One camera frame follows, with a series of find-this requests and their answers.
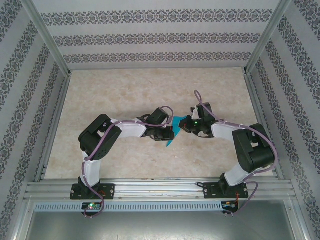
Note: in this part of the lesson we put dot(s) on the blue paper sheet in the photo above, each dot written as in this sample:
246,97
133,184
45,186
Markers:
177,123

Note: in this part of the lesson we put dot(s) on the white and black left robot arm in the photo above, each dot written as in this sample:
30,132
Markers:
92,172

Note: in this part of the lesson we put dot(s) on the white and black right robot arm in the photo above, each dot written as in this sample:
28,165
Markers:
250,150

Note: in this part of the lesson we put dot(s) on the right controller board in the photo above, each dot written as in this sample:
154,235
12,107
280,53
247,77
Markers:
228,205

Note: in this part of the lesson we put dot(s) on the grey metal panel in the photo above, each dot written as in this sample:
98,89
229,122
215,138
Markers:
160,227

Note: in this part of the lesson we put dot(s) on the left controller board with LED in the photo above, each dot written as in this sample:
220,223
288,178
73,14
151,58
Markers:
91,206

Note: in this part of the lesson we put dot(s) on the aluminium mounting rail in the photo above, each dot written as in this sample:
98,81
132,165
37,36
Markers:
157,190

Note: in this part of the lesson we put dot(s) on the aluminium table side rail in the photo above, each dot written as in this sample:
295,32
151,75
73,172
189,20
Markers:
260,112
56,117

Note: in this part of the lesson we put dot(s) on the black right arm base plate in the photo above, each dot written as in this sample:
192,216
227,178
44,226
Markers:
210,191

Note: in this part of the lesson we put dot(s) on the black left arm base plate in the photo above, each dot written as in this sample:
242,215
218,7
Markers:
110,191

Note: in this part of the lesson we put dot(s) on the aluminium frame post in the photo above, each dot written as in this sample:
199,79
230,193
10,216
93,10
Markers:
47,37
267,37

